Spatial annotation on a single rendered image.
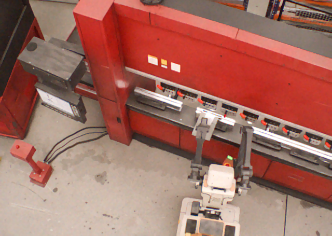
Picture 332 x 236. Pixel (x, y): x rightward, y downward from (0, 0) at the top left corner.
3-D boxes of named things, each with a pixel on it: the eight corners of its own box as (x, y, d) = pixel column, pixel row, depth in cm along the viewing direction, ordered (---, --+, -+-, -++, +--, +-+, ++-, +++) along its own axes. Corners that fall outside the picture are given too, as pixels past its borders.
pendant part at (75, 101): (43, 106, 406) (33, 85, 374) (50, 95, 411) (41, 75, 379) (84, 124, 396) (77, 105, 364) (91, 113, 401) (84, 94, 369)
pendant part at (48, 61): (42, 107, 421) (15, 57, 346) (55, 87, 431) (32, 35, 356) (86, 128, 410) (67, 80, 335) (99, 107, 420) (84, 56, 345)
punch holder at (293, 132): (281, 133, 395) (286, 125, 380) (284, 125, 399) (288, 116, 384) (297, 138, 392) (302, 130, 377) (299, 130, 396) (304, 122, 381)
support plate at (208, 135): (191, 135, 416) (191, 134, 416) (201, 111, 428) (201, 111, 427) (209, 141, 413) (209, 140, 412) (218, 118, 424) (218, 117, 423)
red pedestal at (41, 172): (29, 181, 501) (5, 154, 428) (39, 163, 511) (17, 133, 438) (44, 188, 497) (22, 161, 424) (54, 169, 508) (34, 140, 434)
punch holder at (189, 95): (180, 98, 414) (180, 88, 400) (183, 91, 418) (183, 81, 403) (195, 102, 411) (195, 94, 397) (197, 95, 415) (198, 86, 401)
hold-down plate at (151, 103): (136, 101, 448) (136, 100, 445) (138, 97, 450) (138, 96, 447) (164, 111, 442) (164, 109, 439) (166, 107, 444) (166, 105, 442)
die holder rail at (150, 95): (134, 95, 451) (134, 91, 443) (136, 91, 454) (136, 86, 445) (180, 111, 441) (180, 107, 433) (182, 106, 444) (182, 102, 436)
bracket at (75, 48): (39, 61, 383) (38, 57, 376) (53, 40, 393) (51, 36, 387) (79, 74, 375) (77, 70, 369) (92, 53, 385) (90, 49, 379)
